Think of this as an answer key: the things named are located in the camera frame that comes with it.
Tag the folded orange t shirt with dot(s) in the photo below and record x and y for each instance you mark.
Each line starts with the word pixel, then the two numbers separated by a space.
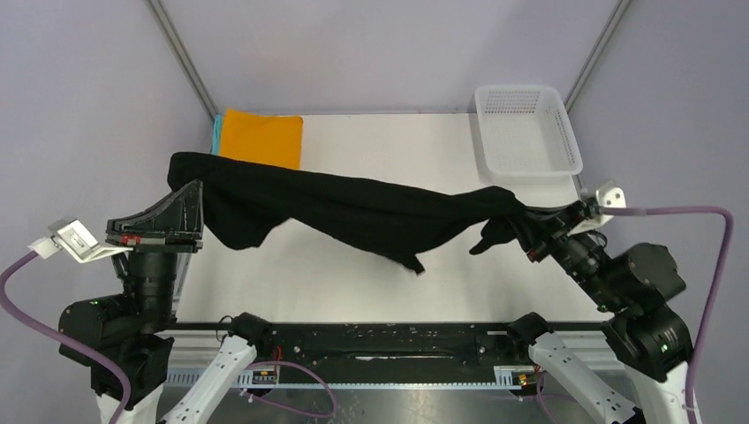
pixel 270 140

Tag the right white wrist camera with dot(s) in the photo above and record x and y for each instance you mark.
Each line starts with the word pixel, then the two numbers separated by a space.
pixel 607 195

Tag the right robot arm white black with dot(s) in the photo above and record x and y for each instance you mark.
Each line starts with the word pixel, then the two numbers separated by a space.
pixel 646 336

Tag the black t shirt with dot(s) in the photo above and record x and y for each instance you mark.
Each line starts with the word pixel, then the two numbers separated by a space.
pixel 243 202

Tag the white plastic basket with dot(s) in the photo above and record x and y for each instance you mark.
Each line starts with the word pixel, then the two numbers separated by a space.
pixel 525 132

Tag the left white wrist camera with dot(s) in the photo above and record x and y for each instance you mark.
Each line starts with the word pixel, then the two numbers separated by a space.
pixel 72 236

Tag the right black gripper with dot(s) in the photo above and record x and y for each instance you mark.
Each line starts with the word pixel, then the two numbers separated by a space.
pixel 563 232

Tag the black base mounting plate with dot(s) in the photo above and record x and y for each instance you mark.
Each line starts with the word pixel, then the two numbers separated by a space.
pixel 404 352

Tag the aluminium frame rail right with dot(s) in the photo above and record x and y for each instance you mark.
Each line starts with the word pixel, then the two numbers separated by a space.
pixel 596 53

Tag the folded cyan t shirt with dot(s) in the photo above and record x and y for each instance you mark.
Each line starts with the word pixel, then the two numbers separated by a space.
pixel 216 134

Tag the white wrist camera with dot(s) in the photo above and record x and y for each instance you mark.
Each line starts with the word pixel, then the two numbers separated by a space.
pixel 72 236
pixel 607 195

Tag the aluminium frame rail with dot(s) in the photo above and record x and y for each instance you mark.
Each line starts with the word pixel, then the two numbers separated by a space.
pixel 596 53
pixel 174 41

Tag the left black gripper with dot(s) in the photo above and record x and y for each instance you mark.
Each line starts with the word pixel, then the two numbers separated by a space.
pixel 171 223

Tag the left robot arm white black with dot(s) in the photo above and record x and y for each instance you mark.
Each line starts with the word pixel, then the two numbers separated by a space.
pixel 118 336

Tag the white slotted cable duct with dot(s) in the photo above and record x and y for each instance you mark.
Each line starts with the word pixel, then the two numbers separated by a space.
pixel 266 378

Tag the aluminium frame rail left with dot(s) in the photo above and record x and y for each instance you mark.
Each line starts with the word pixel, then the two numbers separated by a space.
pixel 174 41

